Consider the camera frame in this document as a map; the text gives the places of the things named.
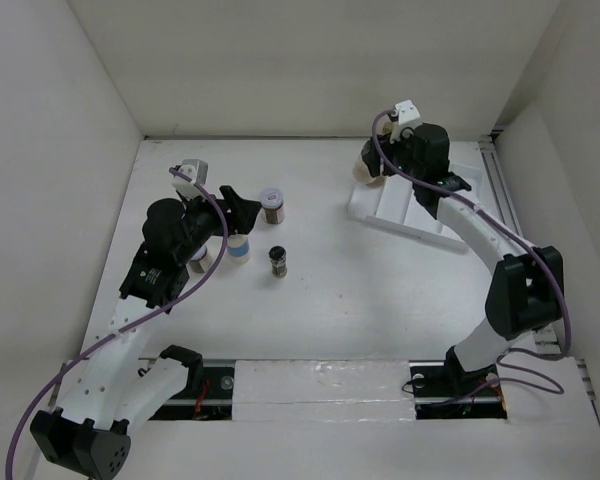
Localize white lid spice jar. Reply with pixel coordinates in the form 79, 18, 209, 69
260, 187, 284, 225

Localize white divided tray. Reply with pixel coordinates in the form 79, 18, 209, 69
347, 176, 468, 252

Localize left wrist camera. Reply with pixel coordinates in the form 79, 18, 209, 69
171, 159, 208, 200

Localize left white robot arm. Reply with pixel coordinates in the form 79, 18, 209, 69
30, 185, 261, 479

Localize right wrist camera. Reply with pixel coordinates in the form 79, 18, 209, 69
390, 100, 422, 143

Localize black grinder cap jar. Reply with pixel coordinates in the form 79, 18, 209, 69
352, 154, 386, 188

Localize small black cap jar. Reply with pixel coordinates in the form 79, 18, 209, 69
268, 245, 287, 278

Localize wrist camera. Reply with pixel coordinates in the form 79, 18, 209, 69
171, 159, 208, 200
390, 100, 422, 143

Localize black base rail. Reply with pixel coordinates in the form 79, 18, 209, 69
153, 360, 507, 423

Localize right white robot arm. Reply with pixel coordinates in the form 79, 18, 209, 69
361, 123, 571, 406

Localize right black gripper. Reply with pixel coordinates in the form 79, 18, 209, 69
361, 125, 423, 183

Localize blue label white bottle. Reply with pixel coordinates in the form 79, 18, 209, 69
226, 234, 251, 264

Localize silver lid jar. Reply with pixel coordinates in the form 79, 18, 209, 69
188, 245, 213, 274

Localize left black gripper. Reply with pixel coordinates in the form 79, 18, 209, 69
175, 185, 259, 264

